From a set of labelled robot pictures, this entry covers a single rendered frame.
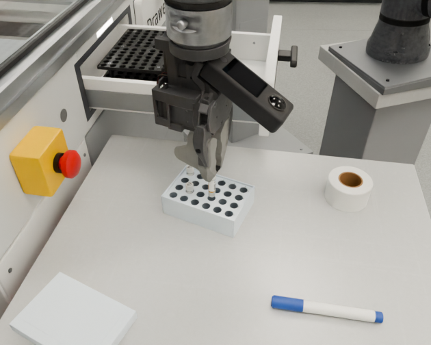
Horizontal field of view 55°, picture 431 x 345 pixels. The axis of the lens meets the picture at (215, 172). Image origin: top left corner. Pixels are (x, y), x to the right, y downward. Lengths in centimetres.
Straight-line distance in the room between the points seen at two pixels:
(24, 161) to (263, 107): 32
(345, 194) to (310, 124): 161
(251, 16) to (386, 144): 81
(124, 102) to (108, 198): 18
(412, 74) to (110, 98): 69
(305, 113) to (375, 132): 122
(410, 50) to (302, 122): 123
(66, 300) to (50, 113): 28
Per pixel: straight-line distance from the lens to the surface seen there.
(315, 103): 246
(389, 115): 116
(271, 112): 49
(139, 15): 103
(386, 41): 113
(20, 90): 63
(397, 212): 74
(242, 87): 49
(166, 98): 53
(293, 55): 80
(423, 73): 111
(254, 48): 94
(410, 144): 129
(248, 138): 205
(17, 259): 67
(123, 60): 82
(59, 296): 59
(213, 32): 47
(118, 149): 82
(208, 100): 51
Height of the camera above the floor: 125
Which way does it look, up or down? 41 degrees down
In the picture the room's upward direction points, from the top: straight up
